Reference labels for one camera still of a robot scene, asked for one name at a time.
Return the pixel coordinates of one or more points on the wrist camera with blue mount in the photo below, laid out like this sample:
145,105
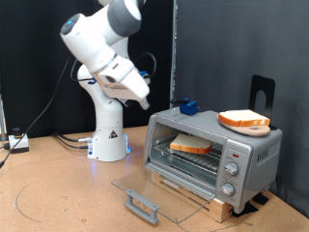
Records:
144,75

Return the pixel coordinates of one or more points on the slotted wooden block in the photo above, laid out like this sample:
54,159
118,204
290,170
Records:
222,209

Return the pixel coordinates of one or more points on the grey curtain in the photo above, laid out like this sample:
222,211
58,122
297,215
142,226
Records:
241,38

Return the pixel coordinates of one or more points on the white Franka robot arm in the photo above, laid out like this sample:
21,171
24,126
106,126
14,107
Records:
107,129

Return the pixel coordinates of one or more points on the white power box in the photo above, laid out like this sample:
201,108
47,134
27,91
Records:
18,143

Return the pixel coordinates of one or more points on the silver oven knob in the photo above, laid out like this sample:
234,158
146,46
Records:
231,168
227,189

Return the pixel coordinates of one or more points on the black curtain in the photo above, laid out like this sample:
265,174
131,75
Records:
32,48

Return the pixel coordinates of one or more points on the vertical metal pole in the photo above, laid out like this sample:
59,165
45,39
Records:
174,48

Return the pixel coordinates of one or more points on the metal frame bar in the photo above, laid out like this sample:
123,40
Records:
2,119

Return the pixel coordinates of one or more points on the silver toaster oven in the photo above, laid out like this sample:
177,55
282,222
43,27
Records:
257,151

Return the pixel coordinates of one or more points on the black foam pad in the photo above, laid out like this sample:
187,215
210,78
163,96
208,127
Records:
246,208
261,198

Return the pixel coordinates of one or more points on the white bread slice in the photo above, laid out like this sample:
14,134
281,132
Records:
244,117
190,144

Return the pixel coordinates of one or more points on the black metal bookend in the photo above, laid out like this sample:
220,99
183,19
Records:
262,83

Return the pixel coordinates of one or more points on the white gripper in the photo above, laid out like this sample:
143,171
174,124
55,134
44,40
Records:
132,85

